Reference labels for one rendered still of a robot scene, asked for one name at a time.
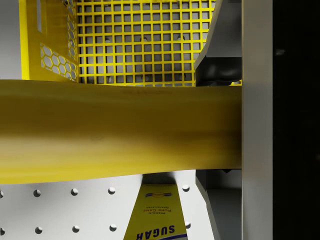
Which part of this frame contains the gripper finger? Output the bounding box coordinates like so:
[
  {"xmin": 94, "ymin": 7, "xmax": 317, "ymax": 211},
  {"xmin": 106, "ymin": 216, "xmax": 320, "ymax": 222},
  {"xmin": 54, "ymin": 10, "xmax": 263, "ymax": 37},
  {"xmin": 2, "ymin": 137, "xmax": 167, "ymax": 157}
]
[
  {"xmin": 195, "ymin": 169, "xmax": 243, "ymax": 240},
  {"xmin": 193, "ymin": 0, "xmax": 243, "ymax": 88}
]

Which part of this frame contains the banana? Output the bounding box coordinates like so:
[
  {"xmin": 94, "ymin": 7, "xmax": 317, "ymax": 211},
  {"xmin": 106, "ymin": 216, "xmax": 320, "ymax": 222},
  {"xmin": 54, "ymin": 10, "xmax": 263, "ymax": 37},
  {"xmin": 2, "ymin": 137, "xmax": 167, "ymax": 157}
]
[{"xmin": 0, "ymin": 79, "xmax": 243, "ymax": 185}]

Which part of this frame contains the yellow box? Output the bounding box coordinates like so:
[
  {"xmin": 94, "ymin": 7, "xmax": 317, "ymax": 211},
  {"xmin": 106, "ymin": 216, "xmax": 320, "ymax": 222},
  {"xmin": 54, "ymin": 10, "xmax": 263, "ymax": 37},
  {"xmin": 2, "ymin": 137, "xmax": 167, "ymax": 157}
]
[{"xmin": 123, "ymin": 184, "xmax": 188, "ymax": 240}]

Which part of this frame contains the yellow basket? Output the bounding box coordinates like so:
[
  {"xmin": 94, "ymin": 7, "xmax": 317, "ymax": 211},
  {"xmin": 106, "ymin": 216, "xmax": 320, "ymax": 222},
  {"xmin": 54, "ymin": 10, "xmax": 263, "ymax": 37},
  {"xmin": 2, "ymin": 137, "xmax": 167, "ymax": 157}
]
[{"xmin": 18, "ymin": 0, "xmax": 242, "ymax": 88}]

